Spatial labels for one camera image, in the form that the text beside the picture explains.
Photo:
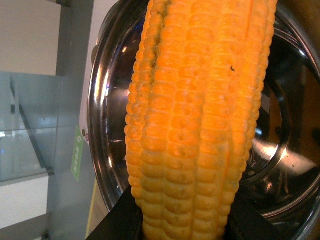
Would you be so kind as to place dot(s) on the white electric cooking pot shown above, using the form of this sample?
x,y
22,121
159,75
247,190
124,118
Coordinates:
x,y
282,180

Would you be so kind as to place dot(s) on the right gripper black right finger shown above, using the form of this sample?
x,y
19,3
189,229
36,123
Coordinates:
x,y
246,223

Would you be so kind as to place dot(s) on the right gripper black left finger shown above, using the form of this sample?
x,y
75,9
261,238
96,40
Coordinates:
x,y
123,222

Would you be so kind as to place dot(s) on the green floor sign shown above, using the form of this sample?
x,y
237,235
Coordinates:
x,y
77,153

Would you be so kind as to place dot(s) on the yellow corn cob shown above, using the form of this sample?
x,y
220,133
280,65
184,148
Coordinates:
x,y
192,111

